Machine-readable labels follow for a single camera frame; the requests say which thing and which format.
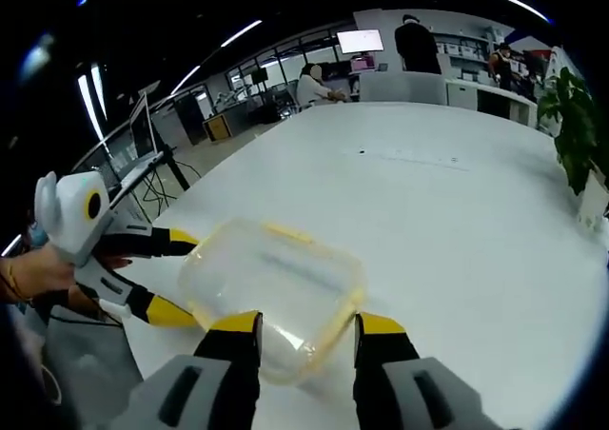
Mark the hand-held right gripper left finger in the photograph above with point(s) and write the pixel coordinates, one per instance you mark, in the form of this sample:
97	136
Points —
228	377

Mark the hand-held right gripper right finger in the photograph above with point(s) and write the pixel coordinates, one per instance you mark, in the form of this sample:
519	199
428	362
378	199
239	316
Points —
385	382

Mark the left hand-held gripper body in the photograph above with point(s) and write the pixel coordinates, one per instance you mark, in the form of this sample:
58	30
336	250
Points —
71	216

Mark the clear plastic buckle box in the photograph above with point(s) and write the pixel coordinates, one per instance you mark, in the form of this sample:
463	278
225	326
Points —
285	278

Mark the person's left hand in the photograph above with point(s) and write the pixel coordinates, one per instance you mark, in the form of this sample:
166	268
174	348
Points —
38	273

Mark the black laptop stand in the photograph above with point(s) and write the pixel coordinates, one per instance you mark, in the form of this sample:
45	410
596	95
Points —
176	173

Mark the open laptop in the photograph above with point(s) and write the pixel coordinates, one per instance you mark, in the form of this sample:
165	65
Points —
141	130

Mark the cardboard box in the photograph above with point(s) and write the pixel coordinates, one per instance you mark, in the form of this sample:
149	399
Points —
218	128

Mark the small black monitor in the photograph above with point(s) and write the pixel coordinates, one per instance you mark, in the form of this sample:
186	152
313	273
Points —
259	75

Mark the pink box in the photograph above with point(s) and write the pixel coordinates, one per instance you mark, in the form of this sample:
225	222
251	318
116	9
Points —
363	64

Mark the grey chair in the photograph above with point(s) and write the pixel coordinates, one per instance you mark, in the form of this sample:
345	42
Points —
404	89

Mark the bright white monitor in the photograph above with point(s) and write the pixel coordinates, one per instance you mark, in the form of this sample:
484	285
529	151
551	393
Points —
360	41

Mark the white counter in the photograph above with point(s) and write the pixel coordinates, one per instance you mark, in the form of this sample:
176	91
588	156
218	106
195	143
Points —
495	99

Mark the green potted plant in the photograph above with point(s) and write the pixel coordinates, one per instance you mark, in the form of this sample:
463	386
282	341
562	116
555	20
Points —
578	125

